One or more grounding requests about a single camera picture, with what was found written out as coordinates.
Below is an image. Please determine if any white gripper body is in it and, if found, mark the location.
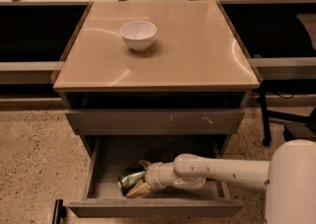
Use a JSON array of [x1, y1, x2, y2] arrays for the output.
[[145, 162, 205, 190]]

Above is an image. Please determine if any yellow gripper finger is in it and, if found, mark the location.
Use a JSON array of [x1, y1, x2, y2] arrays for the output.
[[126, 181, 151, 198], [139, 160, 152, 171]]

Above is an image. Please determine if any green crushed soda can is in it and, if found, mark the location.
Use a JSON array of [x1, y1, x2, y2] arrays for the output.
[[118, 171, 145, 195]]

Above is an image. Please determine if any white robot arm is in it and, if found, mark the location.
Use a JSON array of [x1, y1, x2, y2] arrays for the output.
[[127, 139, 316, 224]]

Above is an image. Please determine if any open grey middle drawer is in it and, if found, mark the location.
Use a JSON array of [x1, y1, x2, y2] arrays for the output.
[[67, 135, 243, 218]]

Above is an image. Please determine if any closed grey top drawer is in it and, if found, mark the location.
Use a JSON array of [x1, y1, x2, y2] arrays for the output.
[[65, 109, 245, 135]]

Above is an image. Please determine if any grey drawer cabinet with counter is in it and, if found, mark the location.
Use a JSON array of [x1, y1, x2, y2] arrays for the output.
[[54, 0, 261, 151]]

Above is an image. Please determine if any white ceramic bowl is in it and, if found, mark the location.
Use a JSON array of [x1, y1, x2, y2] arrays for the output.
[[119, 21, 157, 51]]

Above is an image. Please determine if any black office chair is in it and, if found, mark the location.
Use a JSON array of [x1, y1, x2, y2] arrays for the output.
[[283, 108, 316, 142]]

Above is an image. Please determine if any black handle at bottom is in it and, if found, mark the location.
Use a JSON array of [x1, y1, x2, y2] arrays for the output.
[[51, 199, 67, 224]]

